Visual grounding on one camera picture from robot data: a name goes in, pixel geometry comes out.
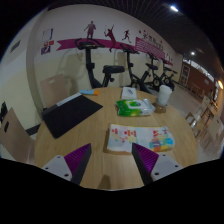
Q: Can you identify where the white tissue packet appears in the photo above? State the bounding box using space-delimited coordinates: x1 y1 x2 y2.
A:
120 86 138 101

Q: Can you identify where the black exercise bike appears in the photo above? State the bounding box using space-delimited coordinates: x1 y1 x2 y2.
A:
74 37 126 89
144 53 168 90
161 59 178 92
119 43 153 94

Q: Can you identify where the wooden chair with handle hole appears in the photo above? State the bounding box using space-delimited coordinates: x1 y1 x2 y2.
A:
0 107 36 164
40 73 73 109

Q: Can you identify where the black tablet folio case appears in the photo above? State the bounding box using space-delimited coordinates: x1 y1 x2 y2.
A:
41 92 104 139

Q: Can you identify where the blue tube with orange cap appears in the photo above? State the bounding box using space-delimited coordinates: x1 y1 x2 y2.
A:
79 88 100 97

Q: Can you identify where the white towel with colourful print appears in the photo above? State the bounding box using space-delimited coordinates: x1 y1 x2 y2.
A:
106 123 176 154

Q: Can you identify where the green wet wipes pack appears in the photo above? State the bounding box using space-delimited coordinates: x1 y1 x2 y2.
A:
115 98 156 118

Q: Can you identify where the white paper cup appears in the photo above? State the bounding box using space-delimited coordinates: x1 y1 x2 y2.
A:
157 84 173 107

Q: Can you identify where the wall poster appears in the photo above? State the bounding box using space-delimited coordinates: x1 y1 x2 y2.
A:
40 28 55 56

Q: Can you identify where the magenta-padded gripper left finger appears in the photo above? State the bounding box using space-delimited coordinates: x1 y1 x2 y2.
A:
41 143 92 186

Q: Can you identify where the brown tape roll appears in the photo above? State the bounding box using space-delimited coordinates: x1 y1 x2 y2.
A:
153 102 168 114

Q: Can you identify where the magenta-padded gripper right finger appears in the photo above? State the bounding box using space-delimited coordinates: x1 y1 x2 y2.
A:
131 142 184 186

